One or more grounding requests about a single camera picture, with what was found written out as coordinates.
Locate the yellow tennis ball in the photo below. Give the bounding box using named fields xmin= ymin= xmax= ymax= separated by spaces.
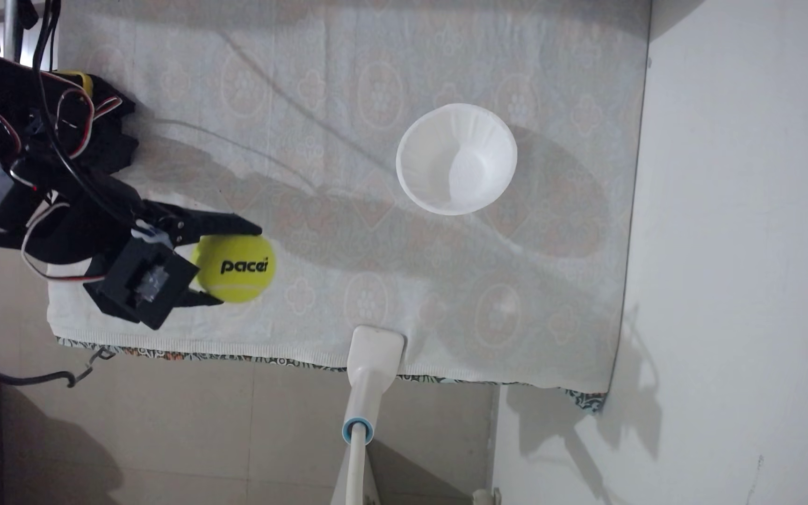
xmin=194 ymin=234 xmax=277 ymax=304

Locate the white paper bowl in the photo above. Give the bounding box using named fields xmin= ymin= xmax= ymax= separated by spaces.
xmin=396 ymin=103 xmax=519 ymax=216

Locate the white patterned cloth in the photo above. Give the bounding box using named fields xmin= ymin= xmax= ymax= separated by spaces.
xmin=46 ymin=0 xmax=652 ymax=413

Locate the white gooseneck clamp holder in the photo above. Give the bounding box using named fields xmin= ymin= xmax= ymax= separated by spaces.
xmin=330 ymin=324 xmax=405 ymax=505

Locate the metal pole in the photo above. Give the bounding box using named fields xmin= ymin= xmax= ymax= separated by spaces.
xmin=1 ymin=0 xmax=23 ymax=67

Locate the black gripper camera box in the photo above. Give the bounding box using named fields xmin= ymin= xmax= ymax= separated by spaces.
xmin=83 ymin=235 xmax=200 ymax=331

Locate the black cable with hook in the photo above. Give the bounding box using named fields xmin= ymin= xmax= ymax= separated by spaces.
xmin=0 ymin=347 xmax=116 ymax=389

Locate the black camera cable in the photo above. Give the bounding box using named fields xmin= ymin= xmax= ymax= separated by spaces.
xmin=31 ymin=0 xmax=63 ymax=74

